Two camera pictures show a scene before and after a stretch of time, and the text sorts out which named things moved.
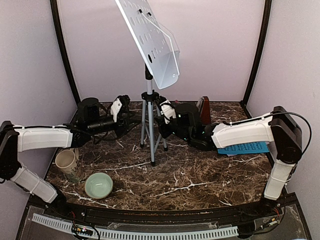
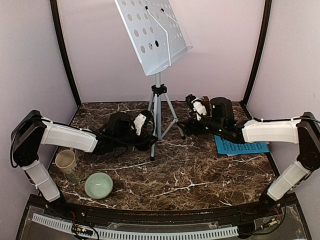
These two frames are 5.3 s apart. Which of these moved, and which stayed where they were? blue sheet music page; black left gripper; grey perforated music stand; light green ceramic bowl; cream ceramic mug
Moved: grey perforated music stand; black left gripper
Stayed: blue sheet music page; cream ceramic mug; light green ceramic bowl
